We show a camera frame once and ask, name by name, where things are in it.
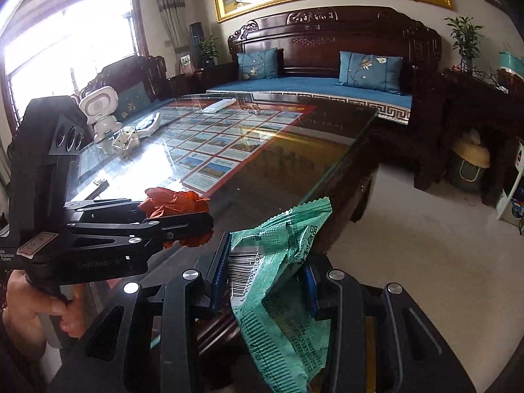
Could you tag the white robot toy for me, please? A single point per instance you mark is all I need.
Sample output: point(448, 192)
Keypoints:
point(98, 104)

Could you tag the window with wooden frame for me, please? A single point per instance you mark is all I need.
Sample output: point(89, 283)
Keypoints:
point(61, 49)

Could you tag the dark wooden side table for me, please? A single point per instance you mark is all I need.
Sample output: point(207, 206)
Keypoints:
point(470, 102)

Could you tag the person's left hand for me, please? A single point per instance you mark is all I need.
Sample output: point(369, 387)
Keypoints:
point(32, 299)

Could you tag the teal armchair cushion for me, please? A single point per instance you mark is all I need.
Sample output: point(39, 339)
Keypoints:
point(133, 100)

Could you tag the wooden coffee table glass top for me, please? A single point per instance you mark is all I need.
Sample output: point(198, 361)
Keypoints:
point(348, 188)

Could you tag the white storage rack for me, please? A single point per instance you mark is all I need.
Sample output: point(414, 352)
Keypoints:
point(505, 200)

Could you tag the person's left forearm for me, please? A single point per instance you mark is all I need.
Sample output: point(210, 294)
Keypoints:
point(20, 360)

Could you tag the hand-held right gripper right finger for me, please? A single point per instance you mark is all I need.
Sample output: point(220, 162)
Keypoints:
point(311, 294)

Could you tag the patterned curtain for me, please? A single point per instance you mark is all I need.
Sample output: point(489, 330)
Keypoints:
point(172, 8)

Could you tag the green basket with yellow lid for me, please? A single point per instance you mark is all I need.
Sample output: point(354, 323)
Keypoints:
point(466, 172)

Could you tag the orange wrapper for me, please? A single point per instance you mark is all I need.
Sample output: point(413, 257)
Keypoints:
point(172, 202)

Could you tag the wooden corner table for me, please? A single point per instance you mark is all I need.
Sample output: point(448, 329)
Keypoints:
point(213, 75)

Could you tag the picture grid poster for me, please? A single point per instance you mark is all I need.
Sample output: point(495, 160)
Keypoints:
point(229, 139)

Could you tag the small photo frame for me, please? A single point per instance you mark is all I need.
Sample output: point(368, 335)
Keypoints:
point(186, 64)

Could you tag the white blue tray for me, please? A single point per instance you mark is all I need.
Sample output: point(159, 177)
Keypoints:
point(146, 125)

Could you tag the blue sofa seat cushion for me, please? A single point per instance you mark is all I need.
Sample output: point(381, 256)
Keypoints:
point(307, 88)

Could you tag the bamboo plant in patterned vase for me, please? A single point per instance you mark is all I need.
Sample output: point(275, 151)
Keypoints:
point(464, 37)

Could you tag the teal kitchen appliance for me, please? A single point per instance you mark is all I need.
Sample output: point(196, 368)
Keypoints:
point(511, 61)

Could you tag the dark carved wooden sofa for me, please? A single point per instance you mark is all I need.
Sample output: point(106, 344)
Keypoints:
point(327, 45)

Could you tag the green snack wrapper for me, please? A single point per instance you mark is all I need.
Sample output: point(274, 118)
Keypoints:
point(278, 323)

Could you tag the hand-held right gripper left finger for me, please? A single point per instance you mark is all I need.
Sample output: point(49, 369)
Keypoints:
point(219, 278)

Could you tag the dark carved wooden armchair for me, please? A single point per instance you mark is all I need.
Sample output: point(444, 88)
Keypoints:
point(139, 69)

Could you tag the dark tower speaker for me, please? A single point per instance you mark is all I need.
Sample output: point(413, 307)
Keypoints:
point(195, 41)

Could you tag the blue embroidered pillow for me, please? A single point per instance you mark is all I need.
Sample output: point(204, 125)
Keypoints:
point(368, 71)
point(256, 65)

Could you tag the small green potted plant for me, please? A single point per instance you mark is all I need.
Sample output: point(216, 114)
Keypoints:
point(208, 47)

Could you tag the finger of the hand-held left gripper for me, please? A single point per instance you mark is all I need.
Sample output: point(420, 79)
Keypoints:
point(184, 229)
point(102, 205)

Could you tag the white remote control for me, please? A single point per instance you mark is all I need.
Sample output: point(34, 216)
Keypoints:
point(219, 106)

